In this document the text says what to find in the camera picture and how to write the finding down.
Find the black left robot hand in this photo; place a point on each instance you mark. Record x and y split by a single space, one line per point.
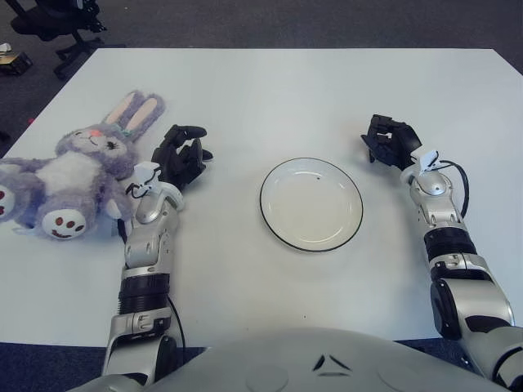
180 163

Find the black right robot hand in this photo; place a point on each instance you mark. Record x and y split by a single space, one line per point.
394 143

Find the purple plush bunny doll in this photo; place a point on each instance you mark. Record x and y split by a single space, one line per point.
73 171

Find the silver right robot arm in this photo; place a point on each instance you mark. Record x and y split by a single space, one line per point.
445 212

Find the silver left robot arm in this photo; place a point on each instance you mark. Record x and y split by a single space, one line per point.
147 245

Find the white plate with black rim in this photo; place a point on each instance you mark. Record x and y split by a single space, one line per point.
310 204

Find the small cardboard box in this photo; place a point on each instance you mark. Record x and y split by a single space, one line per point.
14 61

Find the black office chair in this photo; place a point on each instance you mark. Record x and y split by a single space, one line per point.
41 24

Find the grey robot torso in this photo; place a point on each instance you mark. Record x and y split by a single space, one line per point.
286 359

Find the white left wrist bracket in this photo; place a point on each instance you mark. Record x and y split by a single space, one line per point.
145 171

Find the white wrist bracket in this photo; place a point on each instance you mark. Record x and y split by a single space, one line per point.
145 171
429 157

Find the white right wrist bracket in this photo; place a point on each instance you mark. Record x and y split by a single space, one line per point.
429 157

